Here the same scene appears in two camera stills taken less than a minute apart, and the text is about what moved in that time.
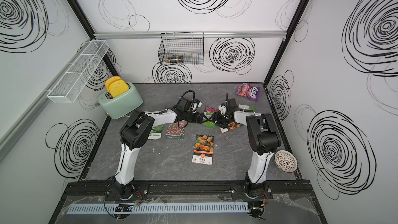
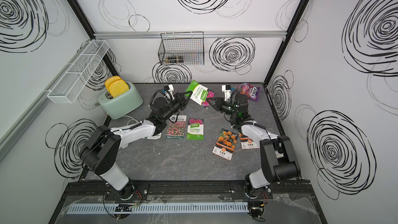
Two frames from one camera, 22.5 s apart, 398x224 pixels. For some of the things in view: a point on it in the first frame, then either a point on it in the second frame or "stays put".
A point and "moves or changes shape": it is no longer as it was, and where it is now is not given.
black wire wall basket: x=182 y=48 stays put
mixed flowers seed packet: x=174 y=131 stays put
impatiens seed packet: x=208 y=112 -> x=195 y=129
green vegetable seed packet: x=156 y=131 stays put
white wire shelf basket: x=71 y=85 stays put
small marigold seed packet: x=231 y=126 -> x=247 y=143
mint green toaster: x=116 y=107 stays put
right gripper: x=217 y=117 -> x=221 y=102
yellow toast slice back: x=109 y=81 stays put
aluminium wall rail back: x=206 y=34 stays put
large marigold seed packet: x=203 y=150 -> x=225 y=144
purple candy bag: x=248 y=90 stays put
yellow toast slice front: x=118 y=87 stays put
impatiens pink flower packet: x=245 y=107 moves or changes shape
